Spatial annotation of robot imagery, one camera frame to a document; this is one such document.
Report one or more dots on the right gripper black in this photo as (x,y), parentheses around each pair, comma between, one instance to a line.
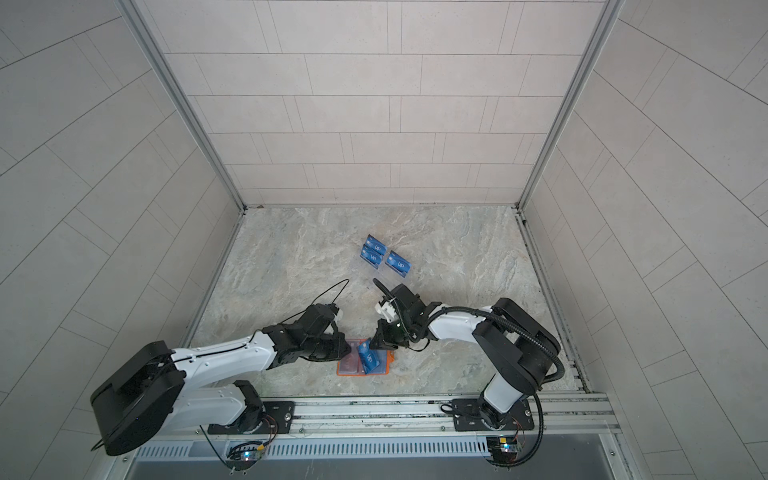
(382,336)

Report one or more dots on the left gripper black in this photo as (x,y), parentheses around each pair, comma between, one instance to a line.
(338,352)

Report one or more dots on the orange card holder wallet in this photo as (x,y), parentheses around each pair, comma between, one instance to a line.
(386,358)

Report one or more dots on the blue card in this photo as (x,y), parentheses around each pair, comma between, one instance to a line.
(368,357)
(375,245)
(371,256)
(398,264)

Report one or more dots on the clear acrylic card display stand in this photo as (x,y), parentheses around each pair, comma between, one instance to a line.
(386,275)

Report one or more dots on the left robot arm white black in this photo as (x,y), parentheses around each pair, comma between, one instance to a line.
(161,390)

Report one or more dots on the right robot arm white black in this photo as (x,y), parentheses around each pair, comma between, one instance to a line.
(525,354)

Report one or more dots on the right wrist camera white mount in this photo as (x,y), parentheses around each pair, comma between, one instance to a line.
(387,311)

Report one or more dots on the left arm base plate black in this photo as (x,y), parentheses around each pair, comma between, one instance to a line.
(274,417)

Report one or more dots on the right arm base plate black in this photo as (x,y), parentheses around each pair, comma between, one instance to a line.
(475,415)

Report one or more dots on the left circuit board with wires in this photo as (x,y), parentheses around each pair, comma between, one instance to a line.
(243,456)

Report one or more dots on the circuit board with wires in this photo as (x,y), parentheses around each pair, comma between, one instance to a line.
(503,451)
(243,456)

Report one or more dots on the right circuit board with wires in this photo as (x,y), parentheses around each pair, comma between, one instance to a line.
(503,451)

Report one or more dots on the aluminium mounting rail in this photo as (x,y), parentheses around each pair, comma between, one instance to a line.
(555,413)

